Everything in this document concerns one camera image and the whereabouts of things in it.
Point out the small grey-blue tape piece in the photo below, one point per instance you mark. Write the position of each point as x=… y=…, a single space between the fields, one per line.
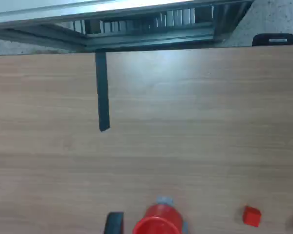
x=185 y=228

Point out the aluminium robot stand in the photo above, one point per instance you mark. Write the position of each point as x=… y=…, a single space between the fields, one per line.
x=136 y=41

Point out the red cube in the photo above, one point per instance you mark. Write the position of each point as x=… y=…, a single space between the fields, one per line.
x=251 y=215

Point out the wide grey-blue tape piece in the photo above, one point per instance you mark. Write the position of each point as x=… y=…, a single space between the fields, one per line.
x=164 y=200

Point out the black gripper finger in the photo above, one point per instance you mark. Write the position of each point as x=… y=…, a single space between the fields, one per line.
x=114 y=223

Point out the red plastic cup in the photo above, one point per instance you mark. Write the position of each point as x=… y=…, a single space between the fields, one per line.
x=158 y=219

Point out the black device with white label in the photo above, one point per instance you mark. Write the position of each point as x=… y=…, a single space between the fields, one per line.
x=276 y=40

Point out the black tape strip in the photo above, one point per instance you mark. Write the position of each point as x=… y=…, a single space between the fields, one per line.
x=102 y=92

